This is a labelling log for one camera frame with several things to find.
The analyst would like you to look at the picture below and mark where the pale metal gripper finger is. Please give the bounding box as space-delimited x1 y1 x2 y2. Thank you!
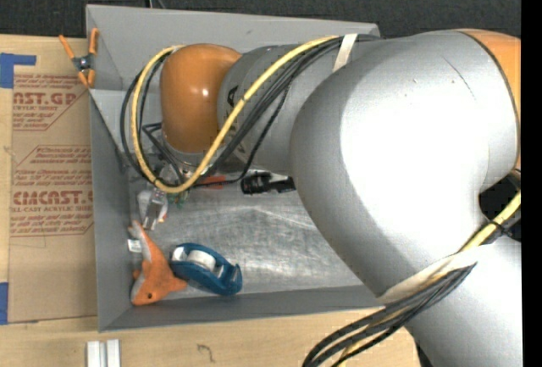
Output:
136 189 152 226
142 189 169 231

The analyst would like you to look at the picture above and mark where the red-orange flat block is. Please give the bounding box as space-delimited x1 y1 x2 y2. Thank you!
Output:
193 175 227 189

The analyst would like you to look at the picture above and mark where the orange and grey toy fish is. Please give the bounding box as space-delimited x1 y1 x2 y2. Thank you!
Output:
126 220 189 308

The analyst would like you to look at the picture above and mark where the blue tape dispenser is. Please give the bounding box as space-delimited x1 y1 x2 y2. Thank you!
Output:
169 242 244 297

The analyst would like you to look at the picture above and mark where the brown cardboard board, red print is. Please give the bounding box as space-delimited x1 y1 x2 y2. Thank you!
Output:
0 33 99 325

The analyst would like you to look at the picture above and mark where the grey metal bin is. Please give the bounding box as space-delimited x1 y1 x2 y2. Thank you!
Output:
84 3 387 334

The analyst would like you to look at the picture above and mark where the black cylinder on white bracket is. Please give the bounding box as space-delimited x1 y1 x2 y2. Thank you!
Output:
240 170 296 197

